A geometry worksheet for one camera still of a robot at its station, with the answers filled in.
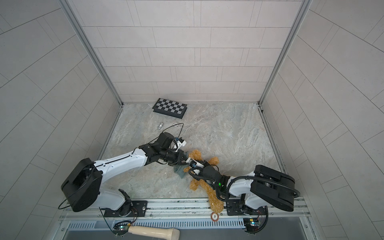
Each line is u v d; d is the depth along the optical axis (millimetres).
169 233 623
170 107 1090
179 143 752
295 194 419
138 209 711
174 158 695
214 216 693
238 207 710
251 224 680
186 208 724
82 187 407
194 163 658
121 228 652
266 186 461
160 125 1018
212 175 598
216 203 658
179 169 785
